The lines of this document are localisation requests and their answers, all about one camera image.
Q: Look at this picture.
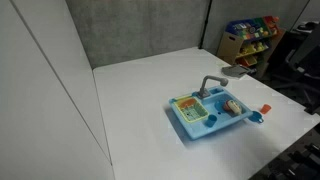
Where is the blue toy sink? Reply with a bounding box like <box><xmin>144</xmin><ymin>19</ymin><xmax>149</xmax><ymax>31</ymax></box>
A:
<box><xmin>168</xmin><ymin>85</ymin><xmax>254</xmax><ymax>141</ymax></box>

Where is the orange toy in rack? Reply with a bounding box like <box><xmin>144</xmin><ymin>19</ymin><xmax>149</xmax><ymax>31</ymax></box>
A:
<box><xmin>175</xmin><ymin>98</ymin><xmax>196</xmax><ymax>110</ymax></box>

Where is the yellow-green dish rack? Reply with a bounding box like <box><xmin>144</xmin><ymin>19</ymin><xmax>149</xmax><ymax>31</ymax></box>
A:
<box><xmin>173</xmin><ymin>95</ymin><xmax>210</xmax><ymax>125</ymax></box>

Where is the grey toy faucet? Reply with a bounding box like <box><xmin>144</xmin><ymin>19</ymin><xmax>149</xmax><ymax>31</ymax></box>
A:
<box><xmin>197</xmin><ymin>75</ymin><xmax>230</xmax><ymax>99</ymax></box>

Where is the black vertical pole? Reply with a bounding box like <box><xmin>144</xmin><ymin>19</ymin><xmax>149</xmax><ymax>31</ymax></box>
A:
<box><xmin>198</xmin><ymin>0</ymin><xmax>213</xmax><ymax>50</ymax></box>

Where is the grey metal mounting plate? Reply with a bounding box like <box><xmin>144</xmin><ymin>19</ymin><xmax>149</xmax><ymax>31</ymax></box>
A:
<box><xmin>221</xmin><ymin>64</ymin><xmax>256</xmax><ymax>79</ymax></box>

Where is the wooden toy storage shelf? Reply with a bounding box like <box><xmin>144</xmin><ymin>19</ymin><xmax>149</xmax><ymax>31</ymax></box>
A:
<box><xmin>216</xmin><ymin>15</ymin><xmax>287</xmax><ymax>79</ymax></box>

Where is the orange toy cup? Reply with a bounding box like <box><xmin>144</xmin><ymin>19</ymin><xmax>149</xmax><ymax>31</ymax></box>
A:
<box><xmin>260</xmin><ymin>103</ymin><xmax>272</xmax><ymax>115</ymax></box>

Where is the black office chair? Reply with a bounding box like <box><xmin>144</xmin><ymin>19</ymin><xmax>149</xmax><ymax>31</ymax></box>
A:
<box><xmin>269</xmin><ymin>23</ymin><xmax>320</xmax><ymax>116</ymax></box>

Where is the black equipment at table edge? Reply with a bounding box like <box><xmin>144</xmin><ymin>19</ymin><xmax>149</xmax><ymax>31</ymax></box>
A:
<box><xmin>249</xmin><ymin>123</ymin><xmax>320</xmax><ymax>180</ymax></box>

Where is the blue handleless toy cup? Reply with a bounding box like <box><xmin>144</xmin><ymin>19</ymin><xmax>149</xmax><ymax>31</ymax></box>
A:
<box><xmin>205</xmin><ymin>114</ymin><xmax>218</xmax><ymax>128</ymax></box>

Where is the blue toy mug with handle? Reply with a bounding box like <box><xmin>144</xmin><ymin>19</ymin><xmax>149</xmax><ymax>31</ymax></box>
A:
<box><xmin>249</xmin><ymin>110</ymin><xmax>265</xmax><ymax>124</ymax></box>

